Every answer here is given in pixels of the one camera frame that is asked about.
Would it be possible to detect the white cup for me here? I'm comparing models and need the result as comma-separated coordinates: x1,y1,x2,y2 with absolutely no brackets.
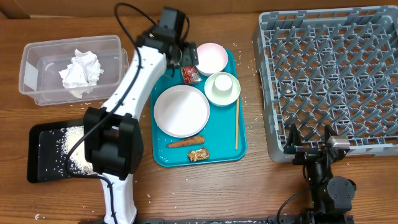
214,74,233,92

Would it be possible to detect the black plastic tray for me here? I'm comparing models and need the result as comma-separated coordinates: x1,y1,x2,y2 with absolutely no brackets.
27,119,97,183

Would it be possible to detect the brown nut cluster snack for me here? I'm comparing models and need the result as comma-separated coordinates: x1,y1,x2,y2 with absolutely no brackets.
188,148,210,162

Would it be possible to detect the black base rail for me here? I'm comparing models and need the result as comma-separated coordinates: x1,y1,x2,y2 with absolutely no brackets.
77,214,355,224

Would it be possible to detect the grey dishwasher rack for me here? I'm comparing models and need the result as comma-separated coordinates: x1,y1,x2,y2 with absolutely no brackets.
253,6,397,162

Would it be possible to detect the clear plastic bin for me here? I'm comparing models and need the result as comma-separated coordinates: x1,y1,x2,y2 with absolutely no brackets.
19,35,129,106

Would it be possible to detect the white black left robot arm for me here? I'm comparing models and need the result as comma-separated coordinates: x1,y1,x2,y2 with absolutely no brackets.
83,25,198,223

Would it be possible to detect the teal serving tray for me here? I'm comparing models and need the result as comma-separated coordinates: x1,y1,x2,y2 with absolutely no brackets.
148,48,248,168

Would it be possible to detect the wooden chopstick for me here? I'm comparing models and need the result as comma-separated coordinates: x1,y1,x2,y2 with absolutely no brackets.
234,97,239,150

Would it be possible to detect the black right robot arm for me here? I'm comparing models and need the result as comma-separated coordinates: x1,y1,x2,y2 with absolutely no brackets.
276,124,356,223

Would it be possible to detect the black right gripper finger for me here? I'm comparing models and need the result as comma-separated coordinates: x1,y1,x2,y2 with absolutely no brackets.
324,124,336,147
284,123,302,154

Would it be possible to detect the red snack wrapper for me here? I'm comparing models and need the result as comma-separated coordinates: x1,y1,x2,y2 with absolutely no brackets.
181,66,201,85

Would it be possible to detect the large white plate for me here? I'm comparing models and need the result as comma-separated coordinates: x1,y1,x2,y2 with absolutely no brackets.
153,85,210,138

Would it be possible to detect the brown fried food stick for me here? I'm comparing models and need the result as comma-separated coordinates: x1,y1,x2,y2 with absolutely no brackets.
167,136,205,148

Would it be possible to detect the pink white bowl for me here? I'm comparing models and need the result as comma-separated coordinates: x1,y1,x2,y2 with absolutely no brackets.
196,43,228,77

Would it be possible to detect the white napkin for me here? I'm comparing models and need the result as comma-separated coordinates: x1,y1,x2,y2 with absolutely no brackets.
59,49,104,98

